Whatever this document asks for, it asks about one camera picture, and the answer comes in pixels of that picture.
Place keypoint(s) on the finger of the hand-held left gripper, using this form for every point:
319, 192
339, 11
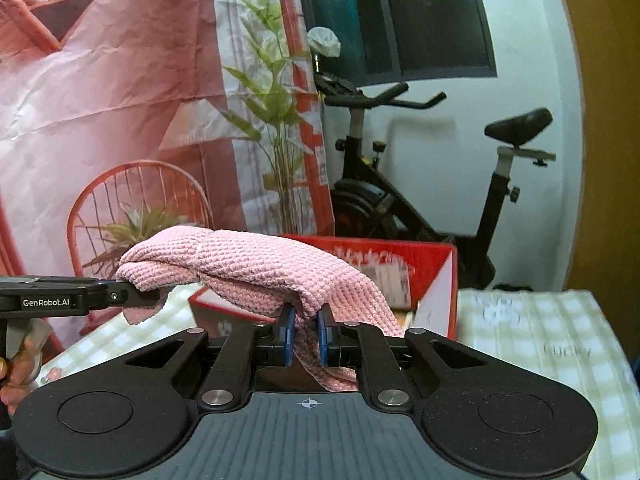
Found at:
130, 295

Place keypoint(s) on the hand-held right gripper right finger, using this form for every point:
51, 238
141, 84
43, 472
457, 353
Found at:
323, 340

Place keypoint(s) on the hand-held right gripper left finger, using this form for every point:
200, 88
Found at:
286, 342

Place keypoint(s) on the pink knitted cloth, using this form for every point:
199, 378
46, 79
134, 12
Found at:
260, 265

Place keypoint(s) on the red cardboard box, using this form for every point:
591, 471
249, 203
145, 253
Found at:
435, 265

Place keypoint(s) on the person's left hand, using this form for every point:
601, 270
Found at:
20, 372

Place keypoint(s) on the black exercise bike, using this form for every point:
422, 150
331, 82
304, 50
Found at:
380, 195

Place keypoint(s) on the printed red backdrop cloth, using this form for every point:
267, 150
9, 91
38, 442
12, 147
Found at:
125, 110

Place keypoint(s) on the checkered tablecloth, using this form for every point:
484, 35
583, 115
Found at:
540, 330

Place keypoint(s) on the white plastic bag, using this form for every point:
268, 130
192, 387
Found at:
324, 40

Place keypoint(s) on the dark window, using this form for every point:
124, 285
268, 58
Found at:
425, 15

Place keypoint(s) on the wooden door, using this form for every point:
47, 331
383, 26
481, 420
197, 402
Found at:
610, 110

